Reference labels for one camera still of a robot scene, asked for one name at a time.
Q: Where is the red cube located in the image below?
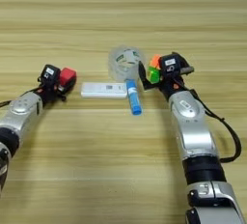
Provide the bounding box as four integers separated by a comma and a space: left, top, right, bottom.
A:
58, 67, 78, 88

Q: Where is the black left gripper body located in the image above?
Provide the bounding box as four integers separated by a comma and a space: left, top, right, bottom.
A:
38, 78, 68, 105

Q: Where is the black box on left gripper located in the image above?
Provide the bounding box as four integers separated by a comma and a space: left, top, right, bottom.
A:
40, 64, 62, 84

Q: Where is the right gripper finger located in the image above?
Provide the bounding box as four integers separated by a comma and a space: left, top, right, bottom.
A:
138, 60, 161, 92
175, 51, 195, 76

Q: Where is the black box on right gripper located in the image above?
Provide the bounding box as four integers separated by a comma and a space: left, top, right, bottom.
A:
159, 53, 182, 77

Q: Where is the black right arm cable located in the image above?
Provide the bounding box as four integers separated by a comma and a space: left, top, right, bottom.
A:
188, 88, 242, 164

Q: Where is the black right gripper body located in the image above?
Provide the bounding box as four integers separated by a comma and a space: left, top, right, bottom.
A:
159, 73, 187, 101

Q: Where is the white rectangular box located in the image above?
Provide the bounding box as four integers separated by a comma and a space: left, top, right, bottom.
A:
80, 81, 128, 99

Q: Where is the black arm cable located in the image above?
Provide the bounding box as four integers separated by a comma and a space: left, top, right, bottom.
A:
0, 86, 41, 108
188, 88, 242, 164

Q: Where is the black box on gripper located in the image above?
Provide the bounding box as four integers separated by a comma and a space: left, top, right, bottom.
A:
159, 53, 182, 77
40, 64, 62, 84

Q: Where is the clear tape roll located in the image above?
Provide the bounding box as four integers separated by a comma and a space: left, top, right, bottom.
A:
107, 44, 147, 83

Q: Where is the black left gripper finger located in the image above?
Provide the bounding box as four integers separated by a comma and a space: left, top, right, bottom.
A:
57, 76, 77, 95

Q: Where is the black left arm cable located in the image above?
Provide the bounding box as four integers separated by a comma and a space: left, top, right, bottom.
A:
0, 86, 41, 108

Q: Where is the colourful puzzle cube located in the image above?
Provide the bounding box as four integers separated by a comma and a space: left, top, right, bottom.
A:
147, 53, 163, 85

